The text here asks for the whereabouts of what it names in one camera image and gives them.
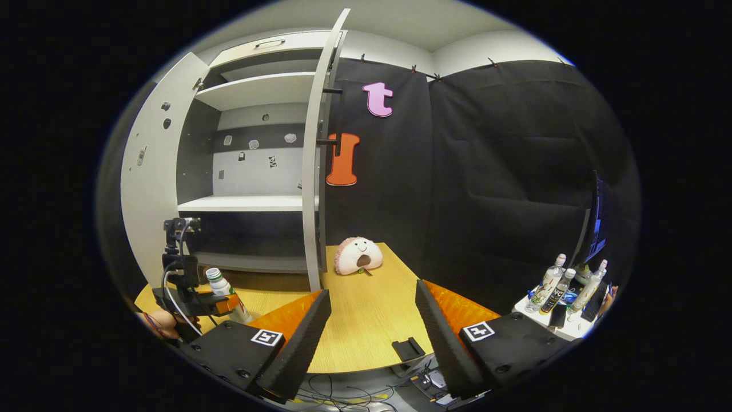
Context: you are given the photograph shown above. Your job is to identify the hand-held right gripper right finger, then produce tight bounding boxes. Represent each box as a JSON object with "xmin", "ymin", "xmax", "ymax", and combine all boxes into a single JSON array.
[{"xmin": 415, "ymin": 279, "xmax": 578, "ymax": 400}]

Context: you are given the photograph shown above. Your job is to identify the dark labelled bottle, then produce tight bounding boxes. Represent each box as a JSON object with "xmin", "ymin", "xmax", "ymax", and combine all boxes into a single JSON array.
[{"xmin": 540, "ymin": 268, "xmax": 576, "ymax": 314}]

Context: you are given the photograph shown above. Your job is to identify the white side table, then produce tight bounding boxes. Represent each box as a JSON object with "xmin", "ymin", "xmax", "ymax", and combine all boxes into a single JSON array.
[{"xmin": 513, "ymin": 280, "xmax": 601, "ymax": 342}]

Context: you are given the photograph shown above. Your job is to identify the black phone stand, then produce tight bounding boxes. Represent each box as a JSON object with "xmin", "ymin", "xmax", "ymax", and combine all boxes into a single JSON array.
[{"xmin": 392, "ymin": 338, "xmax": 427, "ymax": 362}]

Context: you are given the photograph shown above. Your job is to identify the computer monitor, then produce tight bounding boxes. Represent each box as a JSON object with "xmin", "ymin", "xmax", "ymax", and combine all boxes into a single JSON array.
[{"xmin": 572, "ymin": 171, "xmax": 611, "ymax": 270}]

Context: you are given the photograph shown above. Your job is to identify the white cabinet drawer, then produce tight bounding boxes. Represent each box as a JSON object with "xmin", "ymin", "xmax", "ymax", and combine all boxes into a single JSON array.
[{"xmin": 209, "ymin": 31, "xmax": 344, "ymax": 68}]

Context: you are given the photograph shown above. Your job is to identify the slim black door handle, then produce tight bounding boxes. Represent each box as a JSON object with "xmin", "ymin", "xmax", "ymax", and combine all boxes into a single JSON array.
[{"xmin": 316, "ymin": 86, "xmax": 345, "ymax": 158}]

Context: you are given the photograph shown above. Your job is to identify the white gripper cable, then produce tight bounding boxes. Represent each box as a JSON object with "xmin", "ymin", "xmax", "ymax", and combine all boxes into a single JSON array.
[{"xmin": 162, "ymin": 266, "xmax": 204, "ymax": 338}]

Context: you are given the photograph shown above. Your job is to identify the black backdrop cloth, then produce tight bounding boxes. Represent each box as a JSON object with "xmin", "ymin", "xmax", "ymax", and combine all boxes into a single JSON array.
[{"xmin": 321, "ymin": 54, "xmax": 638, "ymax": 315}]

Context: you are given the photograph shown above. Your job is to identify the clear green label plastic bottle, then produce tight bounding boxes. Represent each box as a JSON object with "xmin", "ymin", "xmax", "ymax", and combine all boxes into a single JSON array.
[{"xmin": 205, "ymin": 268, "xmax": 253, "ymax": 324}]

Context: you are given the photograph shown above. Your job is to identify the white cabinet door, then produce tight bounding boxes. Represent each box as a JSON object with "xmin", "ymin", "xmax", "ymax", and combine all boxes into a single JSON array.
[
  {"xmin": 120, "ymin": 51, "xmax": 211, "ymax": 287},
  {"xmin": 301, "ymin": 8, "xmax": 351, "ymax": 292}
]

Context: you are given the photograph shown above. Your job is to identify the white open shelf cabinet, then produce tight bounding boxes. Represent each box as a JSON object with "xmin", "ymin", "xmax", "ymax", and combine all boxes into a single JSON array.
[{"xmin": 174, "ymin": 30, "xmax": 347, "ymax": 274}]

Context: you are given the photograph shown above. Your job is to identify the pink smiling plush toy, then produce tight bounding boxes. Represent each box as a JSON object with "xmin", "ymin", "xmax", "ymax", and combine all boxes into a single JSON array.
[{"xmin": 334, "ymin": 237, "xmax": 384, "ymax": 276}]

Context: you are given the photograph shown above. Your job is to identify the black floor cables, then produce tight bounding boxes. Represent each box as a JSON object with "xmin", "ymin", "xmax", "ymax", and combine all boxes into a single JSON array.
[{"xmin": 292, "ymin": 372, "xmax": 401, "ymax": 410}]

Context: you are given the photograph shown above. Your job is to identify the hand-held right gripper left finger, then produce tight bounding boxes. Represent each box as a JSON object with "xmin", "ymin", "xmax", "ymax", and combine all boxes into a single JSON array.
[{"xmin": 182, "ymin": 289, "xmax": 332, "ymax": 401}]

